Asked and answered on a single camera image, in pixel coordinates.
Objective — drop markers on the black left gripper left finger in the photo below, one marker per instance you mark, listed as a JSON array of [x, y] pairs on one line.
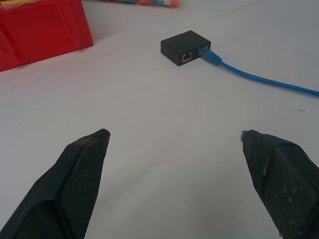
[[74, 189]]

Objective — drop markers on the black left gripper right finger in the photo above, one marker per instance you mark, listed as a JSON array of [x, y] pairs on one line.
[[284, 184]]

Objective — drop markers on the small black network box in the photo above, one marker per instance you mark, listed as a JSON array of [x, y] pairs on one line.
[[184, 48]]

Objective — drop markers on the red plastic bin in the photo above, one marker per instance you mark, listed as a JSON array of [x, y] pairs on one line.
[[40, 32]]

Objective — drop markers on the bag of colourful balls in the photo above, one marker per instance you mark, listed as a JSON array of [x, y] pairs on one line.
[[147, 3]]

